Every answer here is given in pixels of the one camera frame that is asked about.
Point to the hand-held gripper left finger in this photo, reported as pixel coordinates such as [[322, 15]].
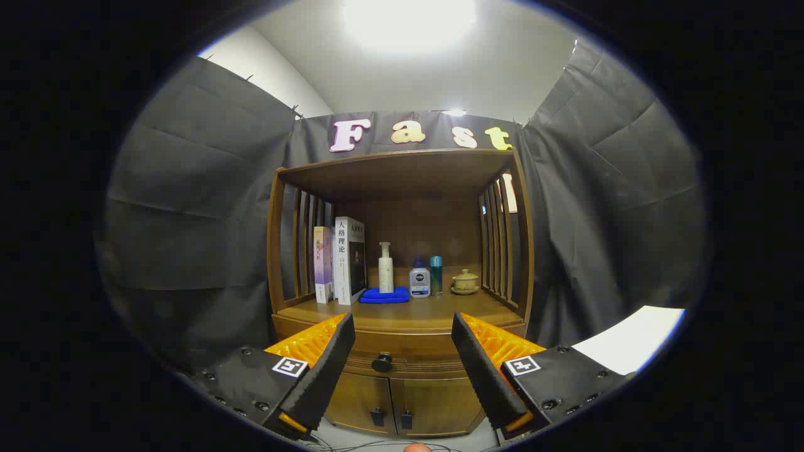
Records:
[[326, 376]]

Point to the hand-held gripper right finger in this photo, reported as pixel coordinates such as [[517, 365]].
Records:
[[483, 376]]

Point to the black drawer knob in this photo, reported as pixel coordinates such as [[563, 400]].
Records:
[[382, 363]]

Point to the wooden drawer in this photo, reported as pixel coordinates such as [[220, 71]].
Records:
[[414, 342]]

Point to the wooden cabinet door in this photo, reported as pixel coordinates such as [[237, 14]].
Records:
[[440, 402], [358, 395]]

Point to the wooden cabinet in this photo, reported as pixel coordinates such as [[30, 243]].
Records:
[[408, 176]]

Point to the ceramic lidded teacup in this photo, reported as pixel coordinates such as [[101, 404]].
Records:
[[465, 282]]

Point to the blue folded cloth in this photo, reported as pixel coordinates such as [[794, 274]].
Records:
[[383, 296]]

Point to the teal bottle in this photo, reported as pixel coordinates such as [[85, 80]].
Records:
[[436, 279]]

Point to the purple book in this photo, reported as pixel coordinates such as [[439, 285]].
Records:
[[323, 263]]

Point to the white bottle with blue cap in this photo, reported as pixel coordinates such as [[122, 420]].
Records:
[[419, 282]]

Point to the white and black book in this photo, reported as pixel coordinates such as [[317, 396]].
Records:
[[342, 263]]

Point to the white pump bottle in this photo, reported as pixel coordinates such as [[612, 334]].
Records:
[[385, 273]]

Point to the white and grey box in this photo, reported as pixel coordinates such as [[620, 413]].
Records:
[[628, 339]]

